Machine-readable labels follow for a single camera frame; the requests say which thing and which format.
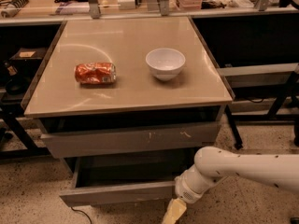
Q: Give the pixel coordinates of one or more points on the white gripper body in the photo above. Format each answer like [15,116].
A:
[186,191]

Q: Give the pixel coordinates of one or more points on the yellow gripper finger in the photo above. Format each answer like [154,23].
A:
[174,212]

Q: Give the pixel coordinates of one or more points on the grey drawer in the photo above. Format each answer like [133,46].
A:
[105,180]
[128,140]

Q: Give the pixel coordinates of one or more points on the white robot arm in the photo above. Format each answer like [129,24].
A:
[211,165]

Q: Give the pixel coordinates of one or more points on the grey drawer cabinet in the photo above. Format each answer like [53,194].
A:
[59,104]

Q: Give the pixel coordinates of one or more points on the grey top drawer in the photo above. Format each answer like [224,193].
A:
[128,140]

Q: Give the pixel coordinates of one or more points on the white bowl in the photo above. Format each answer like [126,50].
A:
[165,63]

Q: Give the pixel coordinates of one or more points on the crushed orange soda can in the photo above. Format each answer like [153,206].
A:
[95,73]

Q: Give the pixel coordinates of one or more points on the black box with label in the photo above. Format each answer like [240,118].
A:
[29,54]

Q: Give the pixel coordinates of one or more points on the long wooden workbench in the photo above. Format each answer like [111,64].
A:
[17,12]

